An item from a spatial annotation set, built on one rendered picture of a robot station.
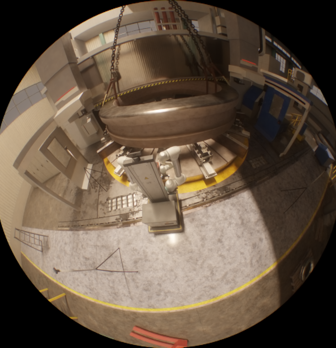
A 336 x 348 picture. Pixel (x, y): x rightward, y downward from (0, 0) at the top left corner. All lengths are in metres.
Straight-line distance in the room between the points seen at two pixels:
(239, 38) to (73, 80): 5.45
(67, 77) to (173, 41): 3.90
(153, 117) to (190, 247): 2.72
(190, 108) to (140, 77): 3.37
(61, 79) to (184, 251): 5.69
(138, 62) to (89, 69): 1.96
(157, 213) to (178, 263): 1.31
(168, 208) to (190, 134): 1.58
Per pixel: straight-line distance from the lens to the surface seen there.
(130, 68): 5.09
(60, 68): 4.39
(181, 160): 2.97
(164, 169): 1.96
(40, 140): 3.71
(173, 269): 2.66
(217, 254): 2.68
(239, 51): 5.09
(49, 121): 4.18
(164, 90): 6.59
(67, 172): 4.14
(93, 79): 5.41
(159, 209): 1.83
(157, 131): 2.47
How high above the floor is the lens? 2.56
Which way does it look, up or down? 55 degrees down
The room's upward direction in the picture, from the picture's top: 15 degrees counter-clockwise
